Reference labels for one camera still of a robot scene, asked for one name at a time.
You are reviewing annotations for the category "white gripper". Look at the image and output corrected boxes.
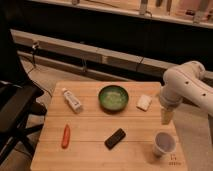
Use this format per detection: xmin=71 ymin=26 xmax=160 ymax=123
xmin=159 ymin=87 xmax=183 ymax=125

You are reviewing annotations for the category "white sponge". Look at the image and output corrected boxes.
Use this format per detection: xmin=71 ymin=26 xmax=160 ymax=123
xmin=137 ymin=95 xmax=152 ymax=111

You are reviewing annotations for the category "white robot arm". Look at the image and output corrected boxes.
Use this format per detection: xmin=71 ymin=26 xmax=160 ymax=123
xmin=159 ymin=61 xmax=213 ymax=125

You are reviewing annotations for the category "green bowl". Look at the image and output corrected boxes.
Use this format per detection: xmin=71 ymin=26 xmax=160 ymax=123
xmin=98 ymin=85 xmax=129 ymax=112

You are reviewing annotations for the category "black rectangular block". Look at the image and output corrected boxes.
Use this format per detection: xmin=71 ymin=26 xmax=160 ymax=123
xmin=104 ymin=128 xmax=126 ymax=150

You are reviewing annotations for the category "wooden table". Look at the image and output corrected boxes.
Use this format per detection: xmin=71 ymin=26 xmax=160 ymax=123
xmin=31 ymin=81 xmax=187 ymax=171

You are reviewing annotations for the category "white tube bottle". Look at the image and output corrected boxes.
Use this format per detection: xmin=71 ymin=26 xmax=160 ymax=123
xmin=62 ymin=88 xmax=83 ymax=113

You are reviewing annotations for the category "orange carrot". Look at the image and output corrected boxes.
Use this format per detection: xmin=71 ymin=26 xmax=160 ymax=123
xmin=61 ymin=124 xmax=70 ymax=149

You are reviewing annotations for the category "black office chair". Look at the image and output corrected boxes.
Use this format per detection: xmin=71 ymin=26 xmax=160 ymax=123
xmin=0 ymin=80 xmax=48 ymax=165

